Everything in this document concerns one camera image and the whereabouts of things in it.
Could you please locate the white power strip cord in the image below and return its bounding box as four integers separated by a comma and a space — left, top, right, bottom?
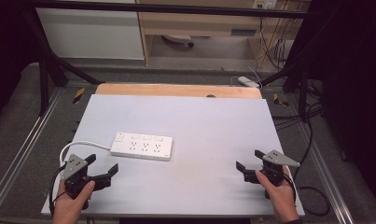
59, 140, 112, 168

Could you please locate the person's left hand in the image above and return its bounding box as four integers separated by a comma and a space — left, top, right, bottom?
51, 180, 96, 224

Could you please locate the person's right hand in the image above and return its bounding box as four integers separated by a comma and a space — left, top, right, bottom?
255, 170, 300, 224

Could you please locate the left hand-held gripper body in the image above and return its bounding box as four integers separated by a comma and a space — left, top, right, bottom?
60, 153, 98, 210

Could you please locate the wooden desk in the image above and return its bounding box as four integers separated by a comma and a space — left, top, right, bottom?
135, 0, 312, 69

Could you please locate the small white power strip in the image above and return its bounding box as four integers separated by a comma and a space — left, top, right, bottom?
237, 76, 261, 90

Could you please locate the white chair base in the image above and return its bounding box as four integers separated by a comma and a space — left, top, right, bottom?
161, 34, 195, 49

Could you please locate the black metal frame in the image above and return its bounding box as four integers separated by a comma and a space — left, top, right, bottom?
21, 0, 325, 123

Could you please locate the bundle of hanging cables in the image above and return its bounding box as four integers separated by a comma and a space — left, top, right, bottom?
258, 8, 297, 71

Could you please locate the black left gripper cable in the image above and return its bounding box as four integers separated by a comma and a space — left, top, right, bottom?
49, 163, 67, 217

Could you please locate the black curtain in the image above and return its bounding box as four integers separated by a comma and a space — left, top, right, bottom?
0, 0, 42, 125
285, 0, 376, 213

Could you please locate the white cabinet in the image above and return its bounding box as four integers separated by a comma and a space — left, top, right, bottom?
35, 0, 146, 61

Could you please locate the white wall socket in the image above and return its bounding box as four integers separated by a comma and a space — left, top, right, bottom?
252, 0, 278, 10

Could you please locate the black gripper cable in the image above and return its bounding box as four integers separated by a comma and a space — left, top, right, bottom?
282, 165, 298, 204
49, 163, 67, 217

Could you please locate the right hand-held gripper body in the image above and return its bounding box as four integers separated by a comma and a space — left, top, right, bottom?
259, 149, 301, 200

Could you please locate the black floor cable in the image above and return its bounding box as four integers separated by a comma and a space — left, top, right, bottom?
271, 80, 331, 217

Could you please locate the wooden board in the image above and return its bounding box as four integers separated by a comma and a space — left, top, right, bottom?
94, 82, 263, 100

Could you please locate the aluminium floor rail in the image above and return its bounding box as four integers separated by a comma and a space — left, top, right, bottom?
296, 122, 355, 224
0, 88, 65, 214

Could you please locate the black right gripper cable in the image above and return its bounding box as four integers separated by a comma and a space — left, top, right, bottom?
282, 165, 298, 204

